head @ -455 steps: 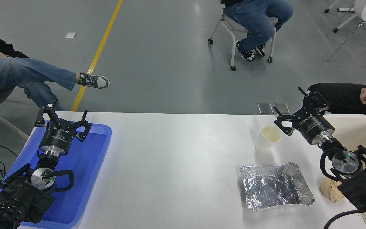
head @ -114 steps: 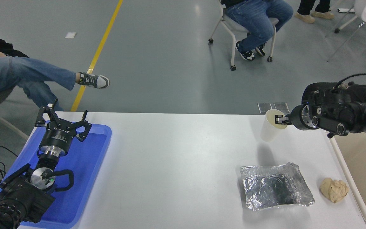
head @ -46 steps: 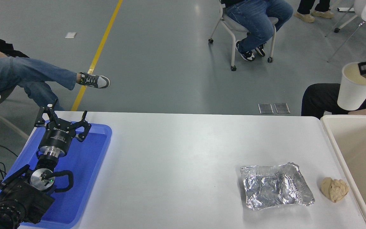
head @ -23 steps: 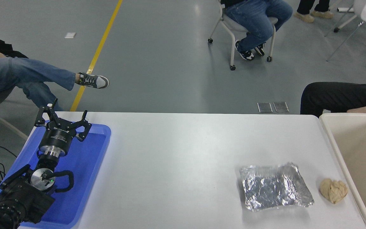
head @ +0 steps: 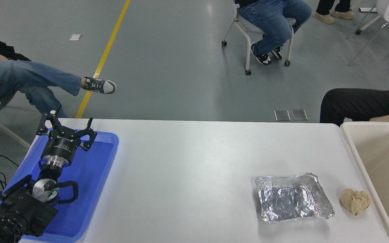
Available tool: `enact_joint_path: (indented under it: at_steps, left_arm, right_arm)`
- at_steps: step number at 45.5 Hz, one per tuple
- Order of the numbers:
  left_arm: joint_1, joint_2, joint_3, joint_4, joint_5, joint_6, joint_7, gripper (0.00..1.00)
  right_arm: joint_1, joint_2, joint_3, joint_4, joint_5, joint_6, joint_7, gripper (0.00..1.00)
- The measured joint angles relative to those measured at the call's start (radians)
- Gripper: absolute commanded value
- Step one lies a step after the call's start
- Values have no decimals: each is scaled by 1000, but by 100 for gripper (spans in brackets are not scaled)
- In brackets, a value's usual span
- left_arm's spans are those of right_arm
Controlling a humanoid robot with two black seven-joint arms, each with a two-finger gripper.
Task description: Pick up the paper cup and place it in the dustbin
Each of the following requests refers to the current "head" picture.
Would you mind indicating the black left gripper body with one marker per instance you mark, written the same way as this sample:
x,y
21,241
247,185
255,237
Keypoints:
x,y
60,145

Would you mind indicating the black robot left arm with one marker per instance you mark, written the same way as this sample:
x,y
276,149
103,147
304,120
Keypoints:
x,y
19,209

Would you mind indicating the blue plastic tray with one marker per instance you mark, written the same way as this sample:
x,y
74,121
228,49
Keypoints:
x,y
89,175

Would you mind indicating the person with outstretched leg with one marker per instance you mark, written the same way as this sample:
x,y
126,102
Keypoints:
x,y
19,77

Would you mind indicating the white wheeled chair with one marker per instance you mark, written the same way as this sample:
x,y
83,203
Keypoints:
x,y
248,30

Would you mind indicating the metal floor plate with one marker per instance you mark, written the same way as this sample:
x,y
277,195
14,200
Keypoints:
x,y
282,115
299,114

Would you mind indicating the crumpled foil tray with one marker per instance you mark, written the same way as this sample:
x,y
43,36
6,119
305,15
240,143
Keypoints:
x,y
292,199

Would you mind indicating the person seated on chair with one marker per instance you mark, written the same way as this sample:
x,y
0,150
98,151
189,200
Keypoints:
x,y
272,20

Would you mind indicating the person beside bin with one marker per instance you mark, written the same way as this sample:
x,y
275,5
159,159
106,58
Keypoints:
x,y
360,104

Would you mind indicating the crumpled tan paper ball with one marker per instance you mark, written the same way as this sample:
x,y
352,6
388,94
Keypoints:
x,y
355,201

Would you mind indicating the standing person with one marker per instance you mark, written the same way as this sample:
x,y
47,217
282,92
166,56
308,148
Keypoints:
x,y
333,10

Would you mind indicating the large pale bin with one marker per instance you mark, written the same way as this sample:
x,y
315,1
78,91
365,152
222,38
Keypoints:
x,y
383,168

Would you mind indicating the white furniture base with wheel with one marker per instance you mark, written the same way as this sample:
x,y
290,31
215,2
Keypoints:
x,y
368,10

